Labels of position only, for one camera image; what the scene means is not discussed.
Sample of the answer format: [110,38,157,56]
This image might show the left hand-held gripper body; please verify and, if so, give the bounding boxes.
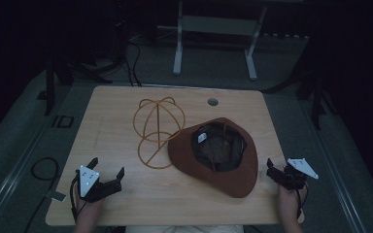
[72,165,123,204]

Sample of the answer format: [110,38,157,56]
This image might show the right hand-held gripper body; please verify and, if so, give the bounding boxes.
[273,157,320,191]

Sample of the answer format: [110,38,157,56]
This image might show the brown felt hat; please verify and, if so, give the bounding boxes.
[167,116,259,199]

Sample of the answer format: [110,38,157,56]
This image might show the gold wire hat stand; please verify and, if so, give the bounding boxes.
[132,96,187,170]

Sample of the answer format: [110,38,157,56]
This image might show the person's left hand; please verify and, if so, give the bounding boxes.
[73,191,106,224]

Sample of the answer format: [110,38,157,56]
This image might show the person's right hand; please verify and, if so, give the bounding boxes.
[278,183,308,222]

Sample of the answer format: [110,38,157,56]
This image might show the grey tape strip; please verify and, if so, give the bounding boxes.
[44,189,68,204]

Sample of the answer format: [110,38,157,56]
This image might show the black metal stand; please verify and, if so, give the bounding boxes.
[37,18,128,117]
[261,69,339,131]

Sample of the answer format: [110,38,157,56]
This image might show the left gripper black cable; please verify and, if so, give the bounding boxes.
[69,176,81,224]

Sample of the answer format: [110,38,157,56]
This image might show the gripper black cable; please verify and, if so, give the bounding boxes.
[69,176,81,224]
[294,183,309,220]

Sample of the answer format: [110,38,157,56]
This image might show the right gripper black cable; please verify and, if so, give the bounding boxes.
[294,183,309,220]

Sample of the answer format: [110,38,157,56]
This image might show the black floor cable loop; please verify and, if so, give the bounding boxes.
[22,156,60,233]

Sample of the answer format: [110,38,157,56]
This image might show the black hanging cables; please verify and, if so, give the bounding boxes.
[124,38,143,87]

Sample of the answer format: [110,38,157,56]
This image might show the white metal desk frame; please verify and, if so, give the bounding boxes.
[156,0,306,82]

